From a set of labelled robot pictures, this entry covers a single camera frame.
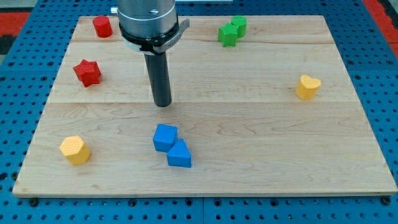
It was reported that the blue triangle block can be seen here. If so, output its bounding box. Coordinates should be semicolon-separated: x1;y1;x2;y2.
166;139;192;168

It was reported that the yellow hexagon block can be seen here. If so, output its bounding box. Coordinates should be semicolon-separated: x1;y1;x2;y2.
59;136;91;166

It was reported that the blue cube block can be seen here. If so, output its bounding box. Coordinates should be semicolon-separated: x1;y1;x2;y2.
152;124;178;152

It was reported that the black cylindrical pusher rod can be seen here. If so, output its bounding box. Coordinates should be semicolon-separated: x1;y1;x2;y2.
144;52;172;107

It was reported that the green cylinder block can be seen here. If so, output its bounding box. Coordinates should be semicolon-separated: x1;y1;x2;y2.
231;16;248;38

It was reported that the wooden board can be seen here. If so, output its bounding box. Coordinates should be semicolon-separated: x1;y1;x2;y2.
13;16;397;198

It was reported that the black clamp ring mount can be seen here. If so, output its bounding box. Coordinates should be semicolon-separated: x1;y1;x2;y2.
119;19;190;55

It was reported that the green star block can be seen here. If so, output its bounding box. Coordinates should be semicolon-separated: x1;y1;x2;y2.
218;23;238;47

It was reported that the yellow heart block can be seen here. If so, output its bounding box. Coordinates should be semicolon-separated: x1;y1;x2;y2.
296;75;322;100

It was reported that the red star block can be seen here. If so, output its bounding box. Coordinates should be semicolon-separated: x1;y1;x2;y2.
73;59;101;87

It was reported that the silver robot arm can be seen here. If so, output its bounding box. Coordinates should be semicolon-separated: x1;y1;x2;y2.
117;0;190;107

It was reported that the red cylinder block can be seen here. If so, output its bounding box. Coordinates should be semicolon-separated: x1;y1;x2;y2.
93;16;113;38

